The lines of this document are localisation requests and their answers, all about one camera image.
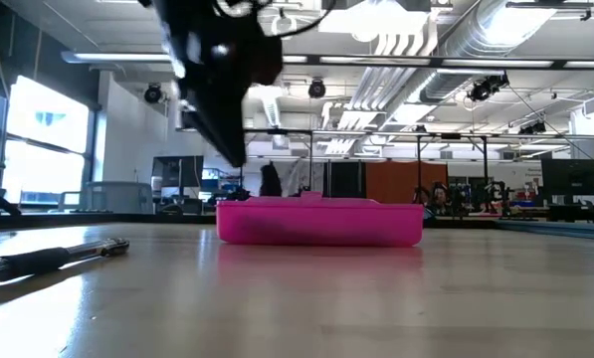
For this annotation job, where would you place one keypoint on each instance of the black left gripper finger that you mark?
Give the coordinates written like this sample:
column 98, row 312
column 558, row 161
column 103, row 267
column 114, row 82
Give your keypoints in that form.
column 227, row 139

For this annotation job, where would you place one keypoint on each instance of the pink plastic supply box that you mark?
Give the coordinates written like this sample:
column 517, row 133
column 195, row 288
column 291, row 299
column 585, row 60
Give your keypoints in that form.
column 321, row 224

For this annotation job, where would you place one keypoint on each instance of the black monitor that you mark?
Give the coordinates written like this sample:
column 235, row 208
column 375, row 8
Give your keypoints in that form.
column 177, row 174
column 572, row 179

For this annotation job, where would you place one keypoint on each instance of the black ceiling spotlight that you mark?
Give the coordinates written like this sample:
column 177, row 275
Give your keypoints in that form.
column 316, row 88
column 153, row 93

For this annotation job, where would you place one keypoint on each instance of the grey plastic bin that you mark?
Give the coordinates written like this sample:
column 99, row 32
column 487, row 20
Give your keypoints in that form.
column 117, row 196

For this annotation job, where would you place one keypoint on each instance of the orange partition panel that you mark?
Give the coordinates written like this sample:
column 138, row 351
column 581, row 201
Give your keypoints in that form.
column 406, row 181

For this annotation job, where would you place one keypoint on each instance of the person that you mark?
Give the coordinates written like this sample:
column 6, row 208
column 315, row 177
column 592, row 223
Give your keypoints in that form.
column 439, row 195

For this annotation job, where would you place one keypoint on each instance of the black grip clear pen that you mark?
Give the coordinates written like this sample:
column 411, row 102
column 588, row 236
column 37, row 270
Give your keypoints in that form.
column 38, row 261

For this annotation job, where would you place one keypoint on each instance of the black aluminium table frame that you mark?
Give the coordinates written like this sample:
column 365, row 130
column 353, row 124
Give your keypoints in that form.
column 127, row 219

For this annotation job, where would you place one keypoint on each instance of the silver ceiling air duct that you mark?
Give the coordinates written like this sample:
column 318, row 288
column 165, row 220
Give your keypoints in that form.
column 465, row 35

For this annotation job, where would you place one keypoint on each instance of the black overhead camera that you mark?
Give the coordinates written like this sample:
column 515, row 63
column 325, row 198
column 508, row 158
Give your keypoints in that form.
column 485, row 88

